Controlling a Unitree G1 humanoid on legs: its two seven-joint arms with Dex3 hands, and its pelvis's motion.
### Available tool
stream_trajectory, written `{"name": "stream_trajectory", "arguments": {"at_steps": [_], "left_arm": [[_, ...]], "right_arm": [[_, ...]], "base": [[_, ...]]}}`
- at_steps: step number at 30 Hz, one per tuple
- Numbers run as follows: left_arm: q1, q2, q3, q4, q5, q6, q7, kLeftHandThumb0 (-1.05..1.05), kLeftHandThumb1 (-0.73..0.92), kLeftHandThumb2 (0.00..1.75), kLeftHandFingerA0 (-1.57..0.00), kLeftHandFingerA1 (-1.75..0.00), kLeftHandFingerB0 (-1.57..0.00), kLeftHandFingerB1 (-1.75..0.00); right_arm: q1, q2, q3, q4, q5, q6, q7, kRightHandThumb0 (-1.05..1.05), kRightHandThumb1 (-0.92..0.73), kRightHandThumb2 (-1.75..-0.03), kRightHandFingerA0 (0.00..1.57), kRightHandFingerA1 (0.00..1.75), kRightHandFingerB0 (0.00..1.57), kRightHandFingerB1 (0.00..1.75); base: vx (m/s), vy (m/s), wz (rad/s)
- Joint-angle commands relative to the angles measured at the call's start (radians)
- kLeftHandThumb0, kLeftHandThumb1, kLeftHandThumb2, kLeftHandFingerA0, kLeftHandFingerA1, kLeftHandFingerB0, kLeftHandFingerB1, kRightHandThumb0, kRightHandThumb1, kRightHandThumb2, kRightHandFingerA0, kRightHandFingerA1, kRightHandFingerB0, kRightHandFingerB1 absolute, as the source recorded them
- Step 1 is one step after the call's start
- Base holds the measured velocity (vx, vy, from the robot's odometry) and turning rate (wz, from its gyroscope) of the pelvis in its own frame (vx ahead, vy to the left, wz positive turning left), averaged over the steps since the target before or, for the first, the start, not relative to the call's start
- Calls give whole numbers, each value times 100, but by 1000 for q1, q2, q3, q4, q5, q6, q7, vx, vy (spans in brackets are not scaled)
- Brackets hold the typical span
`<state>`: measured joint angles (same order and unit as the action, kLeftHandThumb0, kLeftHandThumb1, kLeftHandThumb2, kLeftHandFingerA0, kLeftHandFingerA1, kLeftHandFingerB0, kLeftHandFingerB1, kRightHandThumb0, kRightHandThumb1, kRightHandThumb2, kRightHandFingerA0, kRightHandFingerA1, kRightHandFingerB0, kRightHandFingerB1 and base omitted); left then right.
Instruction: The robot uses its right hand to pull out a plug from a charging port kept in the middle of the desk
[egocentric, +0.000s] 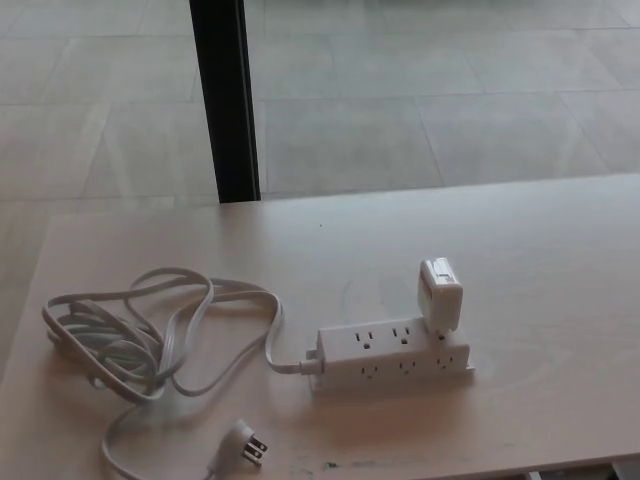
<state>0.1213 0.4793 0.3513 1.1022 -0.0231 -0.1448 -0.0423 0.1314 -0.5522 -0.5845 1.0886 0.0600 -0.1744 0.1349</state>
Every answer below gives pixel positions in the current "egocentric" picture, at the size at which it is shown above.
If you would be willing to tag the white charger plug adapter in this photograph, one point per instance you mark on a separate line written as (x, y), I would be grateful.
(440, 292)

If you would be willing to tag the white three-prong plug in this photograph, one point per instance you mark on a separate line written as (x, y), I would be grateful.
(240, 446)

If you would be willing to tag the white power strip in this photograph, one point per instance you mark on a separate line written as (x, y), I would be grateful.
(385, 356)

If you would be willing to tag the black window frame post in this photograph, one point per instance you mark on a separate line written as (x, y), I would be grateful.
(225, 100)

